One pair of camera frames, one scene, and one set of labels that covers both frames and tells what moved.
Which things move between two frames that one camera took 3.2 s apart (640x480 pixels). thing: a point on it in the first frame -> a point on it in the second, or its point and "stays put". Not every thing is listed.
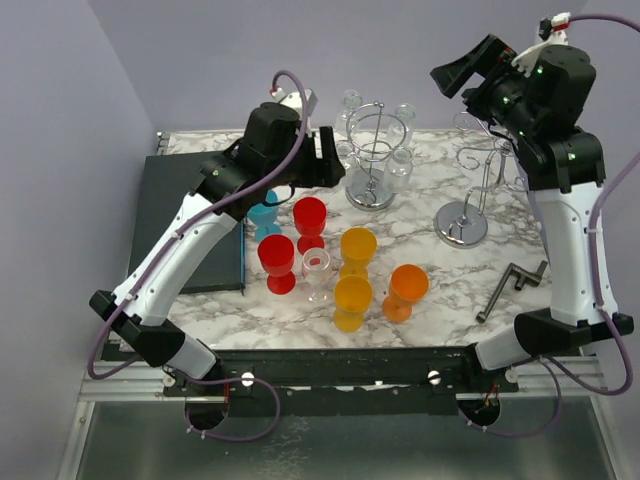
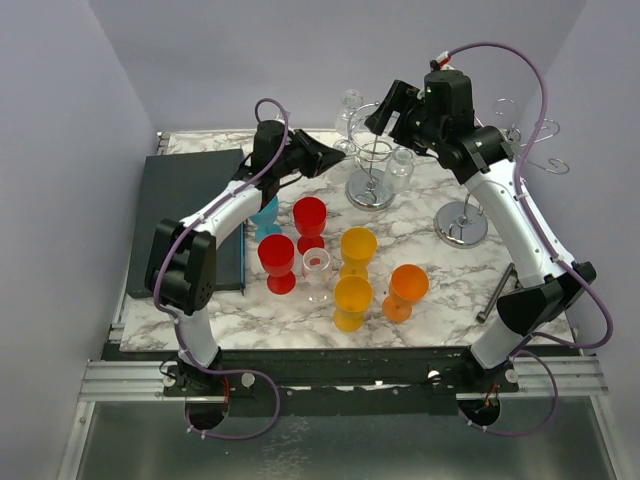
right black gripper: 492,53 -> 401,95
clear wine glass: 316,263 stays put
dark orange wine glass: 408,284 stays put
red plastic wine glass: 276,253 stays put
